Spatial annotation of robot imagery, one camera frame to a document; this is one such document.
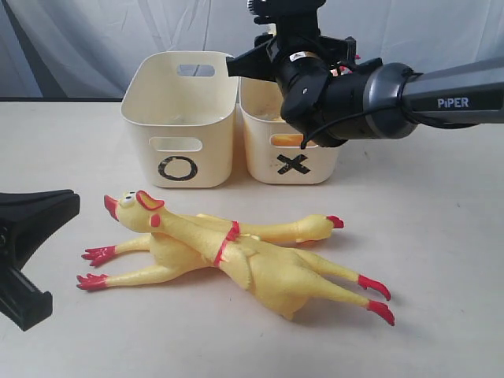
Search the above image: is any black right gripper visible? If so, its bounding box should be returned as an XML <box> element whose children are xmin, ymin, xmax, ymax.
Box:
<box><xmin>226</xmin><ymin>33</ymin><xmax>358</xmax><ymax>148</ymax></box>

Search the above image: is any headless yellow rubber chicken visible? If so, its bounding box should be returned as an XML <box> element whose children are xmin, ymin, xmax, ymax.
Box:
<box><xmin>271</xmin><ymin>54</ymin><xmax>361</xmax><ymax>149</ymax></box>

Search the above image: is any yellow rubber chicken with head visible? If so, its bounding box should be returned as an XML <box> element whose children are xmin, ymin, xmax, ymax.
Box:
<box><xmin>103</xmin><ymin>191</ymin><xmax>395</xmax><ymax>324</ymax></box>

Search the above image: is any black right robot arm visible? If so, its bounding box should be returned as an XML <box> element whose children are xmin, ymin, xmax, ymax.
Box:
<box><xmin>227</xmin><ymin>35</ymin><xmax>503</xmax><ymax>148</ymax></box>

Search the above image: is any cream bin marked O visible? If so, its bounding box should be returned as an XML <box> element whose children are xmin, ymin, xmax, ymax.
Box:
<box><xmin>120</xmin><ymin>51</ymin><xmax>239</xmax><ymax>188</ymax></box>

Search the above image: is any cream bin marked X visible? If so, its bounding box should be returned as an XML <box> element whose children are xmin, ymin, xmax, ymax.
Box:
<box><xmin>239</xmin><ymin>77</ymin><xmax>341</xmax><ymax>185</ymax></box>

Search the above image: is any yellow rubber chicken underneath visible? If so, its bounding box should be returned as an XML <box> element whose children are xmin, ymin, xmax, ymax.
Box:
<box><xmin>77</xmin><ymin>214</ymin><xmax>344</xmax><ymax>291</ymax></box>

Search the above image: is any white backdrop curtain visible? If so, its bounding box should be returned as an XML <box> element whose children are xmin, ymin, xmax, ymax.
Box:
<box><xmin>1</xmin><ymin>0</ymin><xmax>503</xmax><ymax>98</ymax></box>

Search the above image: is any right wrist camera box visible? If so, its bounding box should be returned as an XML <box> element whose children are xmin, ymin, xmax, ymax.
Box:
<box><xmin>247</xmin><ymin>0</ymin><xmax>326</xmax><ymax>43</ymax></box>

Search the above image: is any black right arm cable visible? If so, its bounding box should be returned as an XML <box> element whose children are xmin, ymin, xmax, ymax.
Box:
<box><xmin>301</xmin><ymin>70</ymin><xmax>477</xmax><ymax>150</ymax></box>

